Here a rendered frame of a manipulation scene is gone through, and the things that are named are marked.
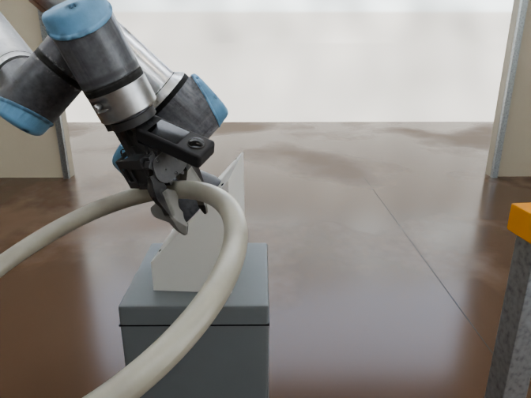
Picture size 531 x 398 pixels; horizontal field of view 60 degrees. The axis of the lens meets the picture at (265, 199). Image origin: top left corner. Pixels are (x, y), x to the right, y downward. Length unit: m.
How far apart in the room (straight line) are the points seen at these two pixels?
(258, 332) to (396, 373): 1.25
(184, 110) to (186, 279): 0.46
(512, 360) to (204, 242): 0.96
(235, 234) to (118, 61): 0.29
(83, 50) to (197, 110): 0.61
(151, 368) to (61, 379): 2.06
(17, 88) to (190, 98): 0.54
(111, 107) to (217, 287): 0.32
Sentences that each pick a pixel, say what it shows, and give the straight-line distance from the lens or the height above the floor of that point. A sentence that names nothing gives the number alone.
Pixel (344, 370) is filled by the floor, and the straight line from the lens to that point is 2.39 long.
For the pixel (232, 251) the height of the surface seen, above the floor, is 1.29.
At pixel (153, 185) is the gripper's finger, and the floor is 1.30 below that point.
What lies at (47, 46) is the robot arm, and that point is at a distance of 0.82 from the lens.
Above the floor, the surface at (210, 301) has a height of 1.27.
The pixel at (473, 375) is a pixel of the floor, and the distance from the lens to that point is 2.54.
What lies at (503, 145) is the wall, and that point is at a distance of 5.85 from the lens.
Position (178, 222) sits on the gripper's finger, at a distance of 0.75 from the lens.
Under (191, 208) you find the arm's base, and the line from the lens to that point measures 1.25.
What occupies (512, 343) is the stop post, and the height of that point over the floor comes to 0.68.
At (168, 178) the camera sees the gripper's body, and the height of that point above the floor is 1.31.
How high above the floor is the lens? 1.52
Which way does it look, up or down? 19 degrees down
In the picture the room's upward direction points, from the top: straight up
